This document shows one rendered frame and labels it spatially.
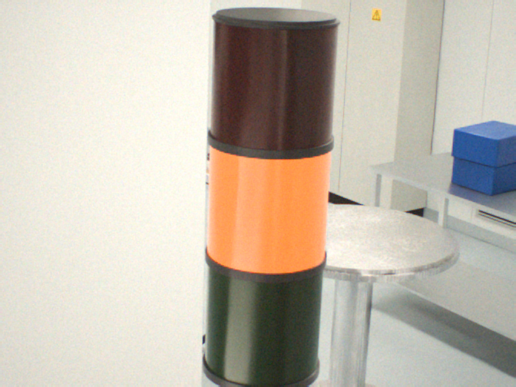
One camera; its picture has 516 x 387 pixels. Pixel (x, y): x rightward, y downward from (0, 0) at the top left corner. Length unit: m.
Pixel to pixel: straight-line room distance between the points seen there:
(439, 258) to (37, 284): 2.57
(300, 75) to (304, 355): 0.12
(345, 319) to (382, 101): 3.16
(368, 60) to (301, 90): 7.15
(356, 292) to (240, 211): 4.13
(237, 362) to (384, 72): 7.02
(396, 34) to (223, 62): 6.92
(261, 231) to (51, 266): 1.65
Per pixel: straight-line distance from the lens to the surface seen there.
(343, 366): 4.66
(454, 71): 7.47
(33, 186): 1.94
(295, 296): 0.39
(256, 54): 0.36
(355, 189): 7.78
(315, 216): 0.38
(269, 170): 0.37
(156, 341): 2.21
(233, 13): 0.38
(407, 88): 7.35
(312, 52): 0.36
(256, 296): 0.39
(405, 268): 4.13
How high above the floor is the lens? 2.39
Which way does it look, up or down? 17 degrees down
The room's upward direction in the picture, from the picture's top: 2 degrees clockwise
